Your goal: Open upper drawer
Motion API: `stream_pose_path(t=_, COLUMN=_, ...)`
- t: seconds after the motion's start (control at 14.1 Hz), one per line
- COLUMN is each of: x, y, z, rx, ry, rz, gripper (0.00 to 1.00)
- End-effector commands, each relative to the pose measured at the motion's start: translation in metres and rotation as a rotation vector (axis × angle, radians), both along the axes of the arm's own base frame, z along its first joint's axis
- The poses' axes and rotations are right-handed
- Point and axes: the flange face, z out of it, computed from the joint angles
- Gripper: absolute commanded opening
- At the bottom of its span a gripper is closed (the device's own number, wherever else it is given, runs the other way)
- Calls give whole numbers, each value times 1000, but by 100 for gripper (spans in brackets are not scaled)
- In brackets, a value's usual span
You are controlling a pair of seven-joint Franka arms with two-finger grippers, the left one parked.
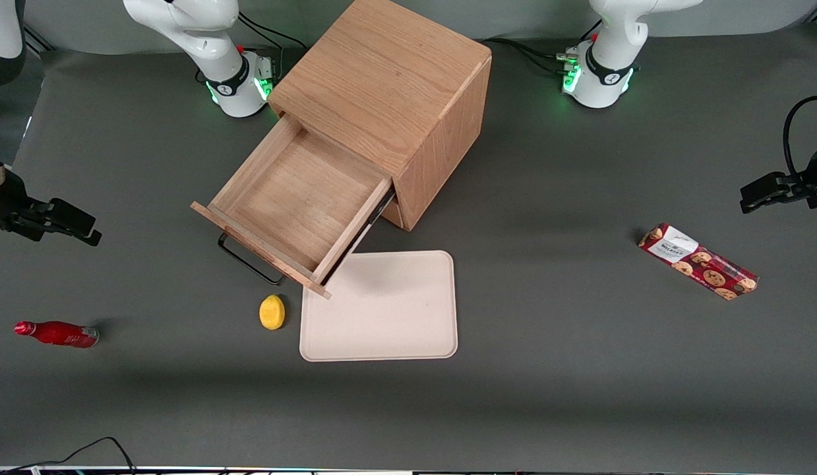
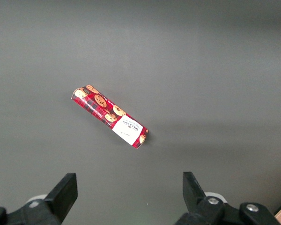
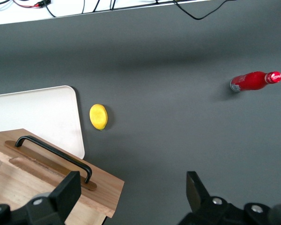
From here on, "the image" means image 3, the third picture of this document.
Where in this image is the red soda bottle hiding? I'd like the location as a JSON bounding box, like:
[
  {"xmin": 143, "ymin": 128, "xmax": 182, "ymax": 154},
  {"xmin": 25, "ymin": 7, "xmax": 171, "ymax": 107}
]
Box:
[{"xmin": 229, "ymin": 70, "xmax": 281, "ymax": 93}]

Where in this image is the red cable with connector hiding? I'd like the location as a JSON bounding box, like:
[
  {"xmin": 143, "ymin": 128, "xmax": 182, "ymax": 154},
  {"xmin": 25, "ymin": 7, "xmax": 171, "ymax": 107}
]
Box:
[{"xmin": 13, "ymin": 0, "xmax": 53, "ymax": 8}]

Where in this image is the beige rectangular tray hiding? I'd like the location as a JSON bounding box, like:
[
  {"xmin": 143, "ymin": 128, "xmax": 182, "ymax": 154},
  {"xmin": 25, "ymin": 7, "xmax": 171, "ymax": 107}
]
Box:
[{"xmin": 0, "ymin": 85, "xmax": 86, "ymax": 160}]

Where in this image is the wooden drawer with black handle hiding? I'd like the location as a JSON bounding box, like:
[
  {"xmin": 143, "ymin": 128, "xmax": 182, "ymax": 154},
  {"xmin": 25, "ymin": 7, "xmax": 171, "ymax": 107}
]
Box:
[{"xmin": 0, "ymin": 128, "xmax": 126, "ymax": 225}]

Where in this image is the black looped cable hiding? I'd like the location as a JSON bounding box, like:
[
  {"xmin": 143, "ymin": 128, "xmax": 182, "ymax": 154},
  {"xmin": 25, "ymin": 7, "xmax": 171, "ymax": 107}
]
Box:
[{"xmin": 175, "ymin": 0, "xmax": 238, "ymax": 21}]

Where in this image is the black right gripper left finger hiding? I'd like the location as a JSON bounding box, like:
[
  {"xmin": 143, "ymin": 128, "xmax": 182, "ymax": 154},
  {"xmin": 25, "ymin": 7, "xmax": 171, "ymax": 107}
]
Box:
[{"xmin": 25, "ymin": 171, "xmax": 82, "ymax": 225}]

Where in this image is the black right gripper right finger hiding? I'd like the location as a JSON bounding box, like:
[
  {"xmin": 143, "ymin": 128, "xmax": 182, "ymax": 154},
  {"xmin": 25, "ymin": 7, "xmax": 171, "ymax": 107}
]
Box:
[{"xmin": 177, "ymin": 171, "xmax": 232, "ymax": 225}]

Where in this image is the yellow lemon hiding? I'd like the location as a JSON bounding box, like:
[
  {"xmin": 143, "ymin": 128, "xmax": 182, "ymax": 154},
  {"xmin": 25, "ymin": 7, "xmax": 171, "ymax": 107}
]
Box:
[{"xmin": 89, "ymin": 104, "xmax": 108, "ymax": 130}]

